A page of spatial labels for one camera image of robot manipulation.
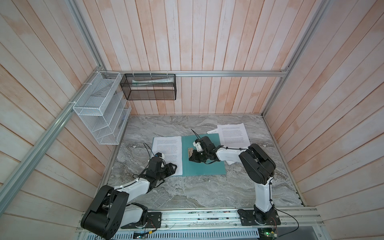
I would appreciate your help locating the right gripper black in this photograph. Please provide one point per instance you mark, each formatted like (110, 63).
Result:
(194, 158)

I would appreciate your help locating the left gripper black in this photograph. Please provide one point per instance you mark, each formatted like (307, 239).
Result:
(169, 169)

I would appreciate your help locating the green file folder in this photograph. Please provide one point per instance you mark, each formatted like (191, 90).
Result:
(198, 169)

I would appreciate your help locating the printed paper sheet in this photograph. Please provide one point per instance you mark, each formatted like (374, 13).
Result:
(171, 149)
(233, 136)
(215, 131)

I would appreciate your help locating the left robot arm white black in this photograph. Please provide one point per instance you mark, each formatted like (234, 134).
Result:
(112, 207)

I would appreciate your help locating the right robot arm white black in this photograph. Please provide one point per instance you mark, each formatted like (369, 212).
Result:
(259, 167)

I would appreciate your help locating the gold folder clip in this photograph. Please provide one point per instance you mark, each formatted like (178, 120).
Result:
(190, 152)

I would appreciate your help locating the papers in black basket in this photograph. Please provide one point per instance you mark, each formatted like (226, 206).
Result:
(153, 82)

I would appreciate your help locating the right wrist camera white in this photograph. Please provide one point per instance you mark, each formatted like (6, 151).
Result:
(198, 145)

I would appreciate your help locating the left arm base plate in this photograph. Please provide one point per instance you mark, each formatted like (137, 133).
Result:
(150, 220)

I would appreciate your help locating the black mesh wall basket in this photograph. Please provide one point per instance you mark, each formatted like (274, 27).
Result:
(148, 93)

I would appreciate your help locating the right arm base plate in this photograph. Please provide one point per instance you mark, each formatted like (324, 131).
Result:
(258, 218)

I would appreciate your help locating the white wire mesh rack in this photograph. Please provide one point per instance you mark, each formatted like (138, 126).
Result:
(103, 109)

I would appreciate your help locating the aluminium mounting rail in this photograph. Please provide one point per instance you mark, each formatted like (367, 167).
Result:
(195, 219)

